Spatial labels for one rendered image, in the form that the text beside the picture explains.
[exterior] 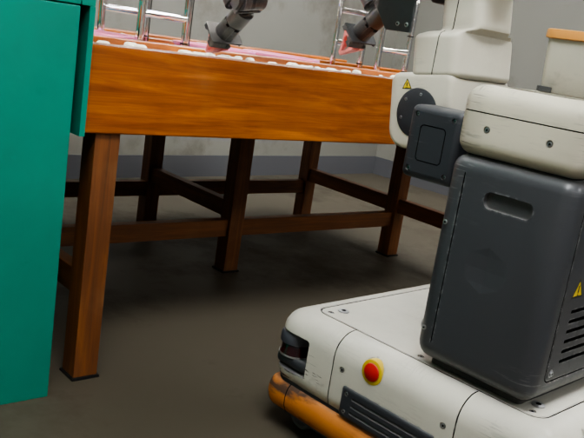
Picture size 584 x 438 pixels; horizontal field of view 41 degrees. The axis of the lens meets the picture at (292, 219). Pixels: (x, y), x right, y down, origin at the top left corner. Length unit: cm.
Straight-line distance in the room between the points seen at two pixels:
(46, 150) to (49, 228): 16
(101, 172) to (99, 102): 15
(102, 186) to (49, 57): 32
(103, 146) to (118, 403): 57
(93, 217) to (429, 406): 83
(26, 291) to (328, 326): 63
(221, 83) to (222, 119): 9
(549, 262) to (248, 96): 89
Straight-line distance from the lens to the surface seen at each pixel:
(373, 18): 227
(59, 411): 179
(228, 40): 222
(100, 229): 180
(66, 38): 164
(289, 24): 468
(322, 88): 208
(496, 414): 143
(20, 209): 166
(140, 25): 230
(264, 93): 196
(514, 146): 138
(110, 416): 178
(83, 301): 185
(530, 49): 482
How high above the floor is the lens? 85
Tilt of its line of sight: 13 degrees down
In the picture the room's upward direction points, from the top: 9 degrees clockwise
